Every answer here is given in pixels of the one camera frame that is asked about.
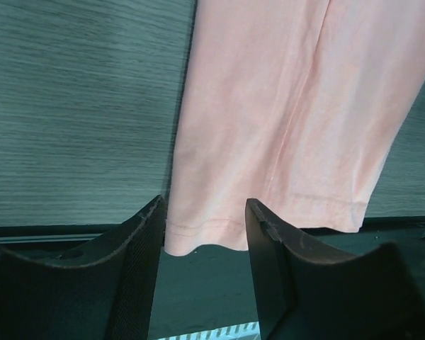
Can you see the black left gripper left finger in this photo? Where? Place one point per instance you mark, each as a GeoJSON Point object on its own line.
{"type": "Point", "coordinates": [102, 289]}

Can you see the salmon pink t-shirt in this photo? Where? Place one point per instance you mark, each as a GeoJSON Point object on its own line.
{"type": "Point", "coordinates": [294, 103]}

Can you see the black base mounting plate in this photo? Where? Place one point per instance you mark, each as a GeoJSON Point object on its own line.
{"type": "Point", "coordinates": [212, 287]}

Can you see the white slotted cable duct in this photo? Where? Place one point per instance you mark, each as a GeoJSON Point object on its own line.
{"type": "Point", "coordinates": [246, 331]}

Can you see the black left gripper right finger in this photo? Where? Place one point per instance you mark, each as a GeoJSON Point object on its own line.
{"type": "Point", "coordinates": [307, 289]}

